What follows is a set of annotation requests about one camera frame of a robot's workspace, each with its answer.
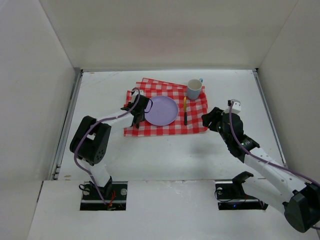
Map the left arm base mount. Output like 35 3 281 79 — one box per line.
78 181 128 212

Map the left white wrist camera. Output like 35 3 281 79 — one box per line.
131 89 145 102

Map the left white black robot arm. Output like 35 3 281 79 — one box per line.
69 94 153 201

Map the light blue mug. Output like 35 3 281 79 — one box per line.
186 78 203 101

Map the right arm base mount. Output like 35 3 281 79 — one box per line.
214 171 269 211

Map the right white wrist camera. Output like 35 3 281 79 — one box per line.
225 99 242 114

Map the aluminium table edge rail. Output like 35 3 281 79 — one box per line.
252 68 288 168

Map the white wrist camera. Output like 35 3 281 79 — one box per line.
131 89 145 102
225 99 242 114

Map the gold knife teal handle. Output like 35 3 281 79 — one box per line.
183 96 188 126

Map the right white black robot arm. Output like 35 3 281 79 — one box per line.
201 107 320 233

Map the lilac round plate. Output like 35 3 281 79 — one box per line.
144 95 179 126

